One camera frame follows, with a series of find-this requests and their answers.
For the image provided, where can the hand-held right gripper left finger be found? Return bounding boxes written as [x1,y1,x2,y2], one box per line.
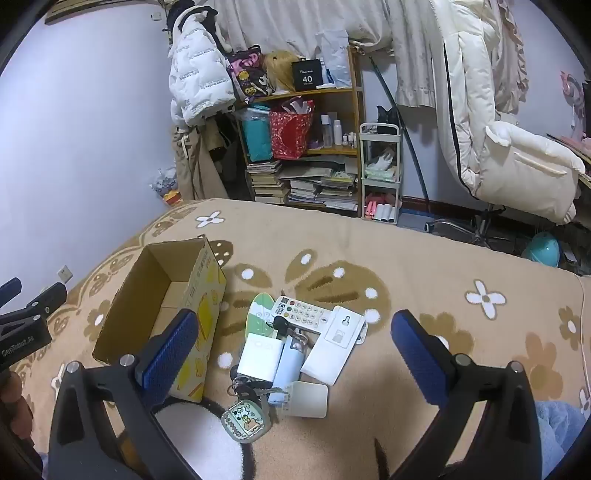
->
[48,308,200,480]

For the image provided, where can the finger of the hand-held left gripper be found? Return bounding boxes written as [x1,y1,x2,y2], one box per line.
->
[0,278,23,306]
[25,282,68,320]

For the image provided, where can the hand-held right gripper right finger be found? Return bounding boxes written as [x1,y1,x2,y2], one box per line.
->
[390,309,543,480]

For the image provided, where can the cardboard box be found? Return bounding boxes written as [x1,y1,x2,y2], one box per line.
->
[92,235,228,402]

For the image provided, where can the white box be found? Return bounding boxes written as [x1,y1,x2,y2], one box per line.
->
[301,305,368,387]

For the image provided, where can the white charger block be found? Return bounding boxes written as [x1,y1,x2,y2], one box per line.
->
[237,335,283,384]

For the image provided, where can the cartoon acrylic charm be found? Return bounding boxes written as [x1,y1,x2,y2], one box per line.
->
[221,401,265,444]

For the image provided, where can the black head key bunch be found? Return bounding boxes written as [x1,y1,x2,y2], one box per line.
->
[272,315,296,342]

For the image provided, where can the light blue thermos bottle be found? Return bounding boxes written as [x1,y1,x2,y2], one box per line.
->
[268,332,309,406]

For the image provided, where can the white remote control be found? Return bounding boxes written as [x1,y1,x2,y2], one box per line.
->
[270,296,334,334]

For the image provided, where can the person's left hand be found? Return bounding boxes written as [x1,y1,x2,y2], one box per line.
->
[0,371,34,446]

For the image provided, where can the tan flower print blanket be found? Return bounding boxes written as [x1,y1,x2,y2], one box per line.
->
[9,198,591,480]

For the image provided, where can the office chair base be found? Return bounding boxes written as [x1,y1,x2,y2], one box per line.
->
[425,203,522,252]

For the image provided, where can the teal helmet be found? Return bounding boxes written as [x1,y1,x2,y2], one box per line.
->
[522,232,562,267]

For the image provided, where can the person's blue jeans leg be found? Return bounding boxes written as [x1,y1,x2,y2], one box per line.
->
[536,401,589,480]

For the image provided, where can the small plush toy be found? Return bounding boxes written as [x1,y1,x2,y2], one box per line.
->
[150,167,182,206]

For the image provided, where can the white trolley cart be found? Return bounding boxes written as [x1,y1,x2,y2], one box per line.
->
[359,122,404,226]

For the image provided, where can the beige hanging pants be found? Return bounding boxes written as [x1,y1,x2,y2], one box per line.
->
[173,122,232,201]

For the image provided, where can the stack of books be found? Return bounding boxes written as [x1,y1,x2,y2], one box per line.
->
[246,156,360,215]

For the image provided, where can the wooden shelf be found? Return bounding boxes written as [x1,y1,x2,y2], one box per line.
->
[233,44,368,214]

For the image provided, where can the teal bag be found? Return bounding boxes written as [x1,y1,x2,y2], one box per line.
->
[240,105,274,162]

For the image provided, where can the red gift bag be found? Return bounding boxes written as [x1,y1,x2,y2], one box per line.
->
[269,104,315,160]

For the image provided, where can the cream padded coat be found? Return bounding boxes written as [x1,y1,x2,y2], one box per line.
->
[431,0,587,227]

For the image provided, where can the white puffer jacket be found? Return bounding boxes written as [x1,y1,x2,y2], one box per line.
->
[167,6,237,126]

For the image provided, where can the printed tote bag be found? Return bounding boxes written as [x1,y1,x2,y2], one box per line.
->
[226,46,273,104]

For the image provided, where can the black box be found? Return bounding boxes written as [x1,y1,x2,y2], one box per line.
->
[292,58,323,91]

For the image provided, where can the blonde wig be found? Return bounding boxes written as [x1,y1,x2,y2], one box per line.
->
[263,50,301,93]

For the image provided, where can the white hanging sheet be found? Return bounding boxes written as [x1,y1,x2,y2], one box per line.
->
[194,0,444,109]

